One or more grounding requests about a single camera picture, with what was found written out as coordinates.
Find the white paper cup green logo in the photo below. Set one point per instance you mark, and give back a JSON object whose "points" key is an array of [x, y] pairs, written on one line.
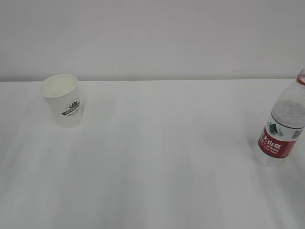
{"points": [[62, 96]]}

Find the clear water bottle red label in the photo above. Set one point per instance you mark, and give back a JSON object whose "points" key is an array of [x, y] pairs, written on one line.
{"points": [[284, 126]]}

